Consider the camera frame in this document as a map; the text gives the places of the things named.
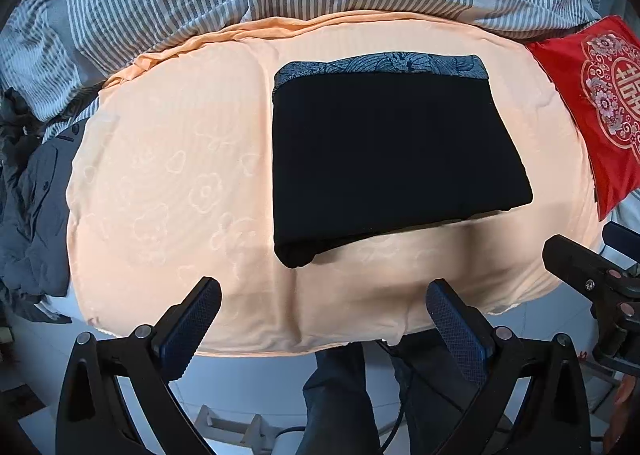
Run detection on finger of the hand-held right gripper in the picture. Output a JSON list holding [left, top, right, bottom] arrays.
[[542, 234, 640, 312], [601, 222, 640, 272]]

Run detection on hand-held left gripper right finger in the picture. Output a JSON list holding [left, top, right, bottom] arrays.
[[425, 279, 593, 455]]

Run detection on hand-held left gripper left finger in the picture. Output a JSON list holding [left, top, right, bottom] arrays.
[[55, 276, 223, 455]]

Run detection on black pants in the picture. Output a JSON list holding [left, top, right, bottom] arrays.
[[270, 52, 535, 270]]

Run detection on person's right hand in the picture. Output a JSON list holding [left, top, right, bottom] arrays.
[[602, 375, 640, 455]]

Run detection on person's left leg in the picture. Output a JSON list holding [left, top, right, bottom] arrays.
[[301, 341, 382, 455]]

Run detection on orange patterned blanket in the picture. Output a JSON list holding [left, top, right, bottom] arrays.
[[65, 10, 601, 355]]

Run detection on red printed pillow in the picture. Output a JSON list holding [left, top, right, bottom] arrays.
[[527, 15, 640, 222]]

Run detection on dark grey jacket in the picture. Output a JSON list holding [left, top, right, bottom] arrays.
[[0, 88, 90, 322]]

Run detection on black cable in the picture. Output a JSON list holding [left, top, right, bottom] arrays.
[[370, 375, 417, 455]]

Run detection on white frame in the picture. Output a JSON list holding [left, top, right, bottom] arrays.
[[192, 404, 313, 455]]

